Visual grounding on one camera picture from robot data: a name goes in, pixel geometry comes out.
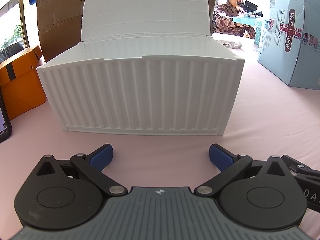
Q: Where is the orange box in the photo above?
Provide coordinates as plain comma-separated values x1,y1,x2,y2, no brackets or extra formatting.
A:
1,45,46,120

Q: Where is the white ribbed storage box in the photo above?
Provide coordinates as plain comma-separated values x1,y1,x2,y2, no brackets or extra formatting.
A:
37,0,244,135

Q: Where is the light blue cardboard box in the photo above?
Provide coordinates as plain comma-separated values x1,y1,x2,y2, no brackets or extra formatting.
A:
258,0,319,90

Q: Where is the teal flat box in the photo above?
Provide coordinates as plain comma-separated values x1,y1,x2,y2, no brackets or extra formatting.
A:
233,16,263,46

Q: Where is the woman in patterned top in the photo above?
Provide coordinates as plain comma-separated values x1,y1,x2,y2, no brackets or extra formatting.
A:
214,0,256,39

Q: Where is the large brown cardboard box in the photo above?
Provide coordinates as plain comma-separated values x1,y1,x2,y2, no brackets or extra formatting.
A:
36,0,213,64

